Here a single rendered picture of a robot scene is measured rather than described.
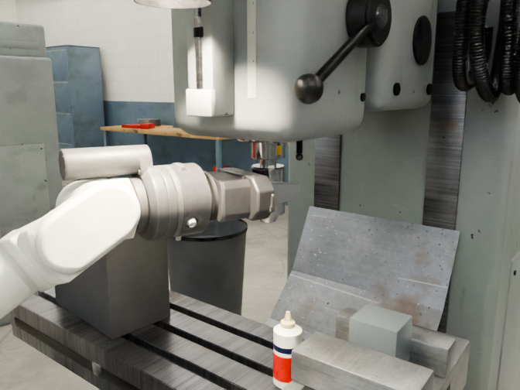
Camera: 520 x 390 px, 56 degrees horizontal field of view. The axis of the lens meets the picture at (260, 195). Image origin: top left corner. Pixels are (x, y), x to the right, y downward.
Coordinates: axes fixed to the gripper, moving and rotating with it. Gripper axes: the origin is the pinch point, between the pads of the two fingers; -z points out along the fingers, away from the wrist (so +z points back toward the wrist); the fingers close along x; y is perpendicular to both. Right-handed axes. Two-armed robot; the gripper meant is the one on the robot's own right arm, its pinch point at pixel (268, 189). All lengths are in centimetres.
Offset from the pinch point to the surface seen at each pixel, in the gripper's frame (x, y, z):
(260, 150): -1.2, -5.6, 2.1
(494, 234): -8.4, 10.8, -42.2
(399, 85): -7.4, -14.1, -16.6
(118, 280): 22.0, 17.6, 14.8
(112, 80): 723, -30, -196
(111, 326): 21.7, 25.4, 16.3
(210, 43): -5.7, -18.0, 11.6
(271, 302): 191, 122, -134
